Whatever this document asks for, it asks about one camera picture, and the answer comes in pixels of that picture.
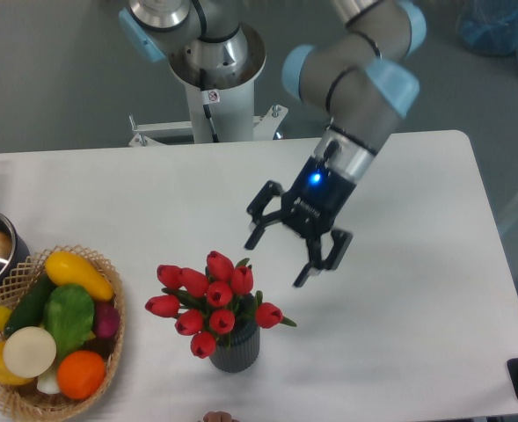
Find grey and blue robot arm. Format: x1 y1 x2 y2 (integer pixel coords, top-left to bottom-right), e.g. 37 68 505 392
119 1 427 287

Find orange fruit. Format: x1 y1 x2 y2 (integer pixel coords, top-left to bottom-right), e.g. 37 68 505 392
56 350 106 400

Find dark green cucumber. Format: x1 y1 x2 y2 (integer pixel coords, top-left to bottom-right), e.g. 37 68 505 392
4 273 56 338

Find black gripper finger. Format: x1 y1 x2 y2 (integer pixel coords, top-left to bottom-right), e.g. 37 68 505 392
293 229 354 288
244 180 294 251

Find blue plastic bag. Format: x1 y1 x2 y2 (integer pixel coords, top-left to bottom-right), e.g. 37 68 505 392
456 1 518 65

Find yellow squash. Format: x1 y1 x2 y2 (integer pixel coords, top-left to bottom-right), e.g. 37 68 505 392
44 251 114 302

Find woven wicker basket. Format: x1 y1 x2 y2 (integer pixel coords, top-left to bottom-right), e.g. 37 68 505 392
0 245 126 421

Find green lettuce leaf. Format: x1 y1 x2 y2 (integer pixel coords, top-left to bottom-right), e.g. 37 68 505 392
43 284 95 363

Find red tulip bouquet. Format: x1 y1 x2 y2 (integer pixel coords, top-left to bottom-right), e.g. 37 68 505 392
145 251 297 359

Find person's fingertips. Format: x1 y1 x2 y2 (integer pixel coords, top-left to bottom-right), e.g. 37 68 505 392
202 411 236 422

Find white round onion slice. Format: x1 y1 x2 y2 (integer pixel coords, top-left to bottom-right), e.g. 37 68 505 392
3 326 56 378

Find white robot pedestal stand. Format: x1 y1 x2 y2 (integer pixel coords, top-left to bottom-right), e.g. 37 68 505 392
129 23 288 146

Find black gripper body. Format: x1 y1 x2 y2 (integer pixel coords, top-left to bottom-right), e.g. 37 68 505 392
281 156 356 239

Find white leek stalk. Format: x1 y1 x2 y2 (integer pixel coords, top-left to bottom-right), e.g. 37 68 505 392
36 363 61 395

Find dark grey ribbed vase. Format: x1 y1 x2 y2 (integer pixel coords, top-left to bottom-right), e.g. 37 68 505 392
209 294 260 374

